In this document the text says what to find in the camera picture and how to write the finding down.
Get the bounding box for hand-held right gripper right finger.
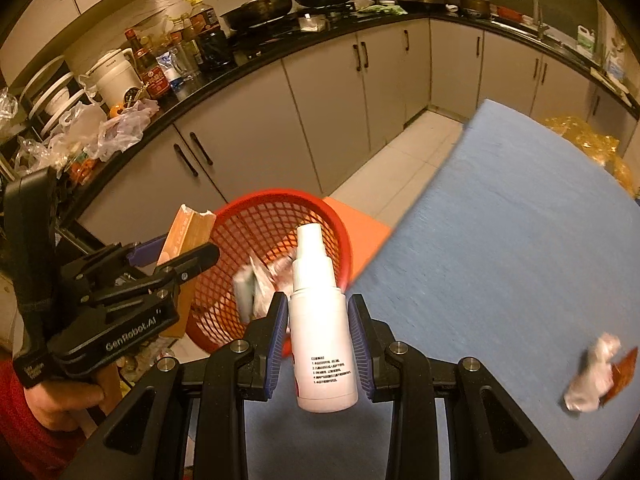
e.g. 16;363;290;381
347;294;573;480

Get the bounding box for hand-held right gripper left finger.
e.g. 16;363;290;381
60;292;291;480

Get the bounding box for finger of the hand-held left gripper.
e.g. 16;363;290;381
75;240;168;276
87;241;221;306

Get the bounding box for orange cardboard box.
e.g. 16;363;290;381
156;204;217;338

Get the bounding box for white spray bottle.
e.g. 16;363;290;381
289;224;360;413

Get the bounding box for red plastic basket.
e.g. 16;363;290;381
182;189;353;358

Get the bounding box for person's left hand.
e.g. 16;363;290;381
22;364;122;431

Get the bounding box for white plastic bags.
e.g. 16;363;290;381
47;100;161;161

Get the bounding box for person's red clothing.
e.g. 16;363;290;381
0;355;91;480

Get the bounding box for white kettle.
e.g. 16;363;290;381
82;49;146;111

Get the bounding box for red label sauce bottle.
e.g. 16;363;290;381
125;27;171;101

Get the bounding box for rack of white plates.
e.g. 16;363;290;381
22;55;83;136

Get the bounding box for grey lower kitchen cabinets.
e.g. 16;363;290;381
75;15;640;233

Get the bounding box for dark sauce jug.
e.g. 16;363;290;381
200;27;236;71

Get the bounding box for black kitchen countertop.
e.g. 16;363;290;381
50;7;640;201

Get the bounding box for crumpled white wrapper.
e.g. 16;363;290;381
564;332;623;413

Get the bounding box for yellow cap oil bottle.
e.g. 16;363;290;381
182;0;221;36

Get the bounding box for black frying pan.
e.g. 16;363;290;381
220;0;296;31

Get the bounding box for dark red snack packet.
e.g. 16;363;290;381
600;346;640;406

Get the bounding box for yellow plastic bags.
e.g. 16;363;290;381
544;116;638;198

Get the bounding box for metal faucet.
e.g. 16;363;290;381
519;0;548;41

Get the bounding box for white detergent jug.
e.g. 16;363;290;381
575;25;598;58

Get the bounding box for blue label bottle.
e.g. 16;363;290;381
605;45;626;81

